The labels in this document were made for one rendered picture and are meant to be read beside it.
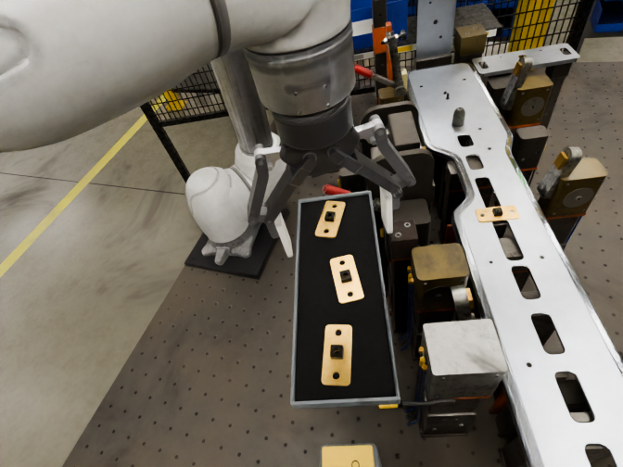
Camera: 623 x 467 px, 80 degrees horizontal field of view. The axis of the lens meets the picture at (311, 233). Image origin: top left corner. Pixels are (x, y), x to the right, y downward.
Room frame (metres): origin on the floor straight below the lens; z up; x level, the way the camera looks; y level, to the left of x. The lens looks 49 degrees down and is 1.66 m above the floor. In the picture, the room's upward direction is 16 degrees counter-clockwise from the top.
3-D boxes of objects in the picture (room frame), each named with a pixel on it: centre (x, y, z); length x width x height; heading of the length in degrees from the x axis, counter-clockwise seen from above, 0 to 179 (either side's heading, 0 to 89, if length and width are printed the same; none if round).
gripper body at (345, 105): (0.32, -0.03, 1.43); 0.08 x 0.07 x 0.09; 86
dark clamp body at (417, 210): (0.48, -0.18, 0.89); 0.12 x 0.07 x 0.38; 77
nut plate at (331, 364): (0.20, 0.01, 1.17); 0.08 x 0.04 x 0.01; 162
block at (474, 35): (1.16, -0.69, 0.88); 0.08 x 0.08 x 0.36; 77
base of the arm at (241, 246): (0.88, 0.27, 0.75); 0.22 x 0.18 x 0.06; 155
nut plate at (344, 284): (0.32, -0.03, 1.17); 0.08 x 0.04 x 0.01; 176
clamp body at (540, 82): (0.82, -0.70, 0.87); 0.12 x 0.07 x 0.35; 77
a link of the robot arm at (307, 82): (0.32, -0.03, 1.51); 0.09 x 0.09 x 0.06
